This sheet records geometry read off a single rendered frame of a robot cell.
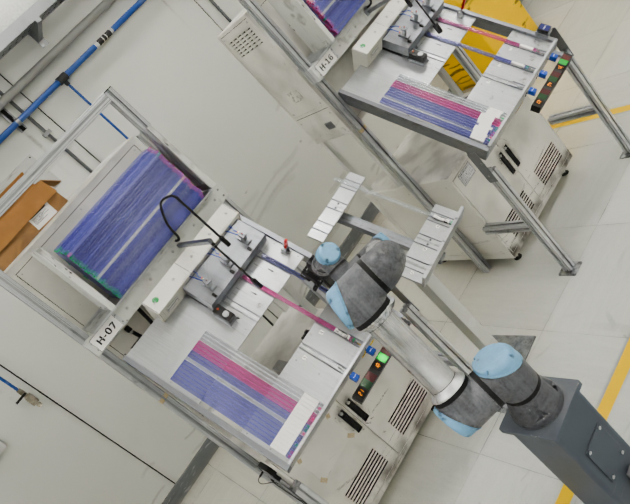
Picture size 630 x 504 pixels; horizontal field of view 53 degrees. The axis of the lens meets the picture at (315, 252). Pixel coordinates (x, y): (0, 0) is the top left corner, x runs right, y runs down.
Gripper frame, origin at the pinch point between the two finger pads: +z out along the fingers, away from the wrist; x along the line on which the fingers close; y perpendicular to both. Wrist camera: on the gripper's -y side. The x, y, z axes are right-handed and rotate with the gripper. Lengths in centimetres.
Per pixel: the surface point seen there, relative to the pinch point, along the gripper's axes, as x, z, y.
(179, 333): 42, 9, 32
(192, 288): 26.3, 4.3, 37.5
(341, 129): -85, 40, 35
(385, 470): 34, 49, -64
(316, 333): 15.6, -1.5, -9.0
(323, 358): 22.1, -3.3, -15.9
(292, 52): -81, 4, 66
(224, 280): 17.6, 2.3, 29.5
